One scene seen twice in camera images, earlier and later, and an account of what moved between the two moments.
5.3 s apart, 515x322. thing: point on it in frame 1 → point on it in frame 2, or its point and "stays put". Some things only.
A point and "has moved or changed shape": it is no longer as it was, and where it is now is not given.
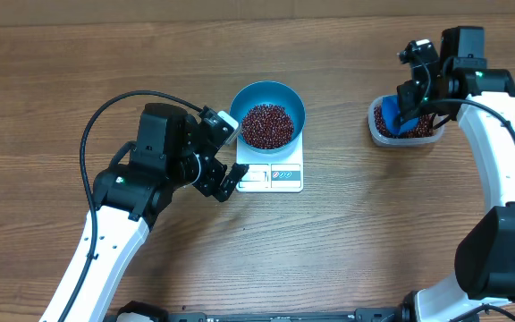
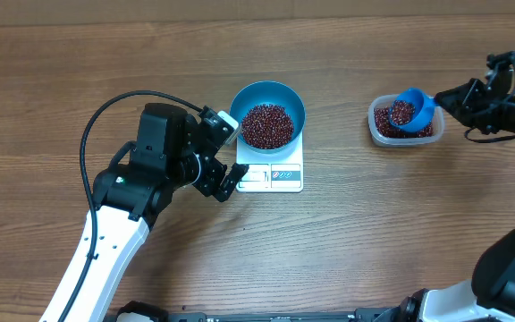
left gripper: [215, 171] stays put
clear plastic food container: [386, 131] stays put
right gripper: [407, 99] → [467, 99]
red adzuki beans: [425, 128] stays put
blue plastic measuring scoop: [391, 116] has moved or changed shape
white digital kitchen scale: [280, 173] stays put
